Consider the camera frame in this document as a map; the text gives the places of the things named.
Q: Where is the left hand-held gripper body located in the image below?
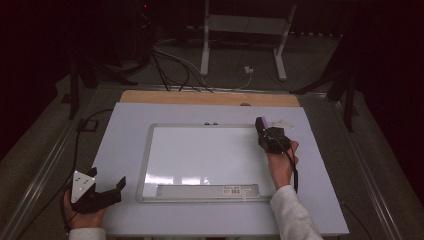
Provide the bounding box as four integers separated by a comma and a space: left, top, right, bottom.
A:
70, 170, 123, 215

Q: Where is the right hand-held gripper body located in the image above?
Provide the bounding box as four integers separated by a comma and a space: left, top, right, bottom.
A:
263, 118, 296, 156

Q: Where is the purple and black whiteboard eraser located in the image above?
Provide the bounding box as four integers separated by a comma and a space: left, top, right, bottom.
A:
254, 116, 268, 132

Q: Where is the small framed whiteboard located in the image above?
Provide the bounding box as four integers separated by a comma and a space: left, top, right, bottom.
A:
135, 123, 278, 204

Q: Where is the person's left hand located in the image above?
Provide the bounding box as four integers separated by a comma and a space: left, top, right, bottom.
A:
62, 189, 108, 231

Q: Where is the person's right hand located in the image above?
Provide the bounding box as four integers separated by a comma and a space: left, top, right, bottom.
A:
265, 139, 300, 192

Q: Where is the large white board sheet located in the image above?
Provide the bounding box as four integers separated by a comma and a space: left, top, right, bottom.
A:
83, 101, 351, 238

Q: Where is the black square floor plate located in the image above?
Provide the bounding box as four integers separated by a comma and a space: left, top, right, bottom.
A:
76, 118, 100, 133

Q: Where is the black tripod stand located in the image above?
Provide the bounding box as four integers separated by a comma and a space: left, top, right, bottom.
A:
288, 31, 361, 133
67, 54, 140, 121

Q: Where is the white metal stand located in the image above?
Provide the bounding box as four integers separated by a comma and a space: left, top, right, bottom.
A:
199, 0, 298, 82

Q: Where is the dark equipment rack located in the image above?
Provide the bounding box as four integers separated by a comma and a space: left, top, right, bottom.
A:
111, 0, 158, 69

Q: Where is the left hand-held gripper black cable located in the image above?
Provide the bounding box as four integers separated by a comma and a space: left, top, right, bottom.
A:
14, 108, 115, 240

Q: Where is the hand-held gripper black cable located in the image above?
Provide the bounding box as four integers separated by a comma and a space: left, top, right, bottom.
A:
281, 141, 372, 240
14, 108, 115, 240

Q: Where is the right hand-held gripper black cable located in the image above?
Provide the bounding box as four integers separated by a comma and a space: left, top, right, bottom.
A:
281, 141, 372, 240

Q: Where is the metal frame rail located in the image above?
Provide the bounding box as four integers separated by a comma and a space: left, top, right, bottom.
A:
328, 98, 406, 240
0, 106, 88, 240

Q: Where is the black floor cables bundle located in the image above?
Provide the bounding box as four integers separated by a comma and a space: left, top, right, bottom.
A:
150, 42, 215, 94

